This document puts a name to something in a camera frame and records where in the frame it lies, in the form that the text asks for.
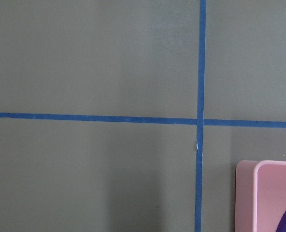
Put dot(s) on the pink plastic tray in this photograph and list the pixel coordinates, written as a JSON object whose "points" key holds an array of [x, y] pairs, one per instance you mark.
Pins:
{"points": [[260, 195]]}

